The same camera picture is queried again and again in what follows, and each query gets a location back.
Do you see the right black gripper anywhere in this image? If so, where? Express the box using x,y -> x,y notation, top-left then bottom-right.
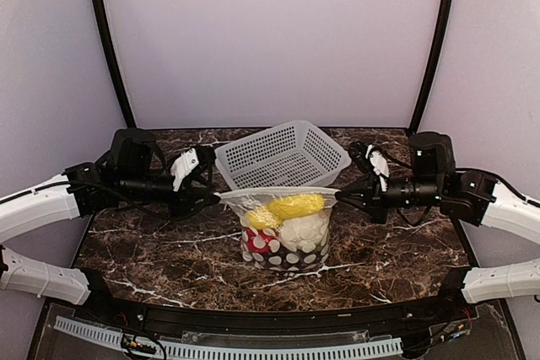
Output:
335,171 -> 444,223

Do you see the clear zip top bag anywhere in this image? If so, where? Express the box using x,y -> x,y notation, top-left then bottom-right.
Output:
216,186 -> 338,272

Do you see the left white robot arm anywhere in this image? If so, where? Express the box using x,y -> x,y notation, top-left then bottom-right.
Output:
1,128 -> 219,323

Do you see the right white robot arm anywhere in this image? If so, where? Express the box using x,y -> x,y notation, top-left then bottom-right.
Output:
336,132 -> 539,321

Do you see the red fake food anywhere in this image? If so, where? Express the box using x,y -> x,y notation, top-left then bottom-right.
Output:
243,228 -> 275,254

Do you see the white perforated plastic basket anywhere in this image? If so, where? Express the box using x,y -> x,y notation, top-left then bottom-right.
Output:
215,120 -> 351,190

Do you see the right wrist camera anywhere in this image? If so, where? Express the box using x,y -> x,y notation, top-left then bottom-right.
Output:
348,141 -> 390,191

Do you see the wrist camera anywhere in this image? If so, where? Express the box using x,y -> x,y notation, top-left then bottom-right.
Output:
168,146 -> 215,192
348,141 -> 390,191

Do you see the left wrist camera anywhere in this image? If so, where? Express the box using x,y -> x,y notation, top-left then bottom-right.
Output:
168,146 -> 215,192

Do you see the black front rail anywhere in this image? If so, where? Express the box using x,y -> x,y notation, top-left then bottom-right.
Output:
50,283 -> 478,338

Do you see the white slotted cable duct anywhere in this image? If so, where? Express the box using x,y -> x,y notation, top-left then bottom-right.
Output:
54,315 -> 403,359

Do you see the right black frame post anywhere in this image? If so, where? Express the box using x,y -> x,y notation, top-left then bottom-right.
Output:
408,0 -> 453,134

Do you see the black frame post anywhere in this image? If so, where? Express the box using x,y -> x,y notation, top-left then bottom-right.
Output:
91,0 -> 137,128
408,0 -> 453,134

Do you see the left black frame post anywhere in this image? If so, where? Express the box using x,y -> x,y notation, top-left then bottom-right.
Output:
91,0 -> 137,128

